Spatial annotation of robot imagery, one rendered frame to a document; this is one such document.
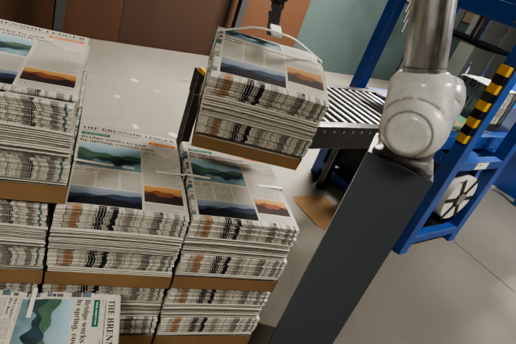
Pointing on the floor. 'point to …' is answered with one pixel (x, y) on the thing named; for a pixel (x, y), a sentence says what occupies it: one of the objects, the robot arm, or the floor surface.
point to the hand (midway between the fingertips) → (286, 6)
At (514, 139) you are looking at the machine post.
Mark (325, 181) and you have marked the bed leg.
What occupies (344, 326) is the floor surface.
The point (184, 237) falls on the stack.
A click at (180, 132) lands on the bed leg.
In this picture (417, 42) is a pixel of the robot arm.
